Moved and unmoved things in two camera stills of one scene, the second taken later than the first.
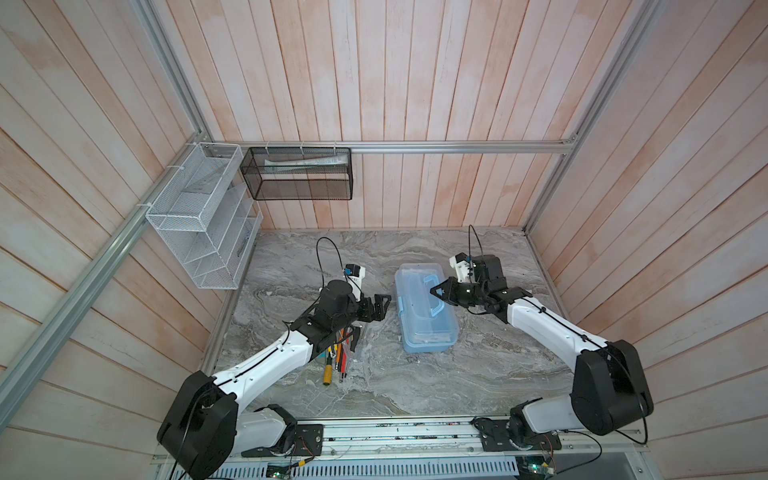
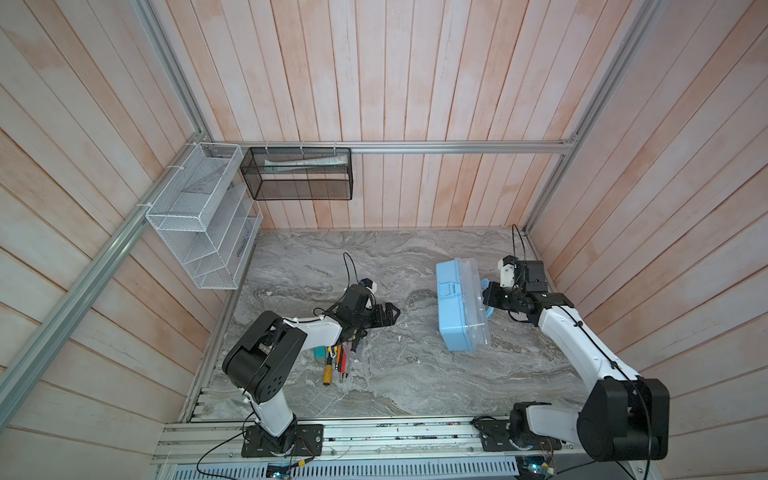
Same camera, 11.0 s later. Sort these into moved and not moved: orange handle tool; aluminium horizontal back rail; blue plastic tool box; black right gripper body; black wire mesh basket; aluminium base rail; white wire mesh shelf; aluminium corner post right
Moved: blue plastic tool box; black right gripper body
Not moved: orange handle tool; aluminium base rail; white wire mesh shelf; aluminium corner post right; black wire mesh basket; aluminium horizontal back rail
